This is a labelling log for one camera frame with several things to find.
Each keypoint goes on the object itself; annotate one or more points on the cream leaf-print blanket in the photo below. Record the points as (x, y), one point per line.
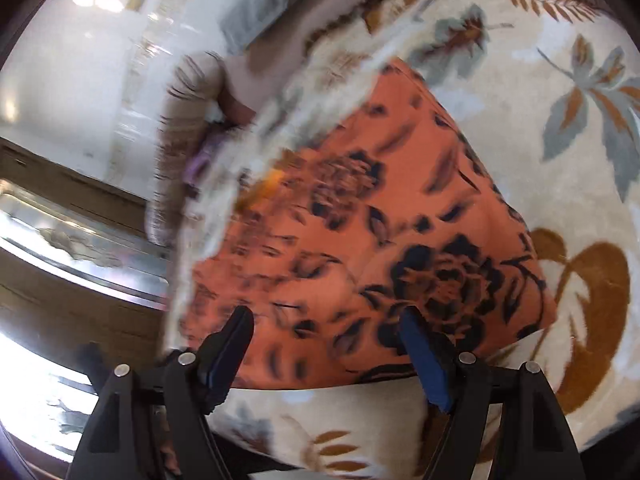
(500, 135)

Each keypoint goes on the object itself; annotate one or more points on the purple cloth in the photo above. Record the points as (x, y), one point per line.
(200, 160)

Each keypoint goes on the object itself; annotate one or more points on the wooden door with stained glass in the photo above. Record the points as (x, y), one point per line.
(50, 310)

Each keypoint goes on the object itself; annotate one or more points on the orange floral shirt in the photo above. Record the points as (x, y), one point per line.
(400, 200)

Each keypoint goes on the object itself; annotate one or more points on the grey pillow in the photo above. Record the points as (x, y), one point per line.
(270, 10)

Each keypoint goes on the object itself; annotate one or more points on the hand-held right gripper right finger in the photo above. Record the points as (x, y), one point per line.
(427, 360)

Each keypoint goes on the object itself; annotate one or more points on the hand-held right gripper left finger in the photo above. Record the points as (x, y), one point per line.
(230, 355)

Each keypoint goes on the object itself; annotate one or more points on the pink bed sheet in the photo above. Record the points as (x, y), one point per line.
(280, 60)

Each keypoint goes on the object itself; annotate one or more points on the striped floral bolster pillow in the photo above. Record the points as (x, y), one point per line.
(185, 110)

